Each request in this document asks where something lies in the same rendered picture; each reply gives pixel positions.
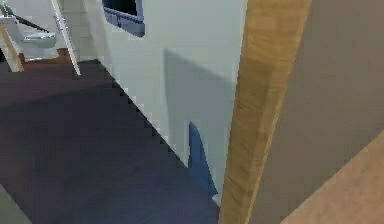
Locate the blue cloth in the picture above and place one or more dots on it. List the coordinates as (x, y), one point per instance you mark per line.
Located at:
(198, 160)

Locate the white room door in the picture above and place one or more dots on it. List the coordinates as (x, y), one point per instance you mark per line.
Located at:
(65, 33)

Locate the white toilet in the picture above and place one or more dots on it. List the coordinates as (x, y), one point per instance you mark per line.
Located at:
(36, 41)

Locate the wooden door frame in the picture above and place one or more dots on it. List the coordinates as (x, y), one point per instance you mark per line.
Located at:
(260, 113)

